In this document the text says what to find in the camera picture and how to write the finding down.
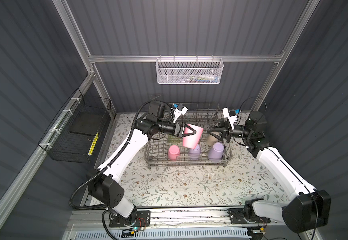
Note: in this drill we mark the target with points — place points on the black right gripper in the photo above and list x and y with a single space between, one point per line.
222 132

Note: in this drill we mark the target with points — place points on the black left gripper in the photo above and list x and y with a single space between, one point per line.
186 126

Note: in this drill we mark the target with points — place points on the pink cup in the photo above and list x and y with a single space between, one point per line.
191 141
174 152

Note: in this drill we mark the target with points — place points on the beige cup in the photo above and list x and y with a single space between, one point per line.
211 140

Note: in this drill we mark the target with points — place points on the lilac cup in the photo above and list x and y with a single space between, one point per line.
195 154
216 152

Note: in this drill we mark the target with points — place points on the green transparent cup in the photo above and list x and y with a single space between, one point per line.
174 140

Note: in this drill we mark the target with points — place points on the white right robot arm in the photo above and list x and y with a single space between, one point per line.
308 208

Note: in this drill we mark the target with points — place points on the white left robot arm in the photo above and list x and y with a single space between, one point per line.
151 118

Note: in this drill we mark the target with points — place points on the tubes in white basket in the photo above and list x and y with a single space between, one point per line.
202 79

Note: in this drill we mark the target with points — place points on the yellow brush in basket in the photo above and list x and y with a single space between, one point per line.
93 144

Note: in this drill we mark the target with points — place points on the black pad in basket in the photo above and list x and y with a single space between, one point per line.
86 124

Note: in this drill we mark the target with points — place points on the white vented cover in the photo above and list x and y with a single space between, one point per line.
185 233

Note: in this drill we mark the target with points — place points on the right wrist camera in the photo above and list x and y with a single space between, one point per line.
231 116

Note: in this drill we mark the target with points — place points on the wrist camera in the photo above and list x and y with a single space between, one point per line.
231 116
179 110

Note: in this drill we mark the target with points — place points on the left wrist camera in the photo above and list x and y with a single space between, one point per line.
179 110

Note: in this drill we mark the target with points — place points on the grey wire dish rack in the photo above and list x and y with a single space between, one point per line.
198 114

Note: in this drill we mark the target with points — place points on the white mesh wall basket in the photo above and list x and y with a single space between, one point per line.
170 71

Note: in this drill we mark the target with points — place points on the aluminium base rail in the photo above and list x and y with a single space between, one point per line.
235 215

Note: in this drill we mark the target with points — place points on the black wire wall basket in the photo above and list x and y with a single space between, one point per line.
61 145

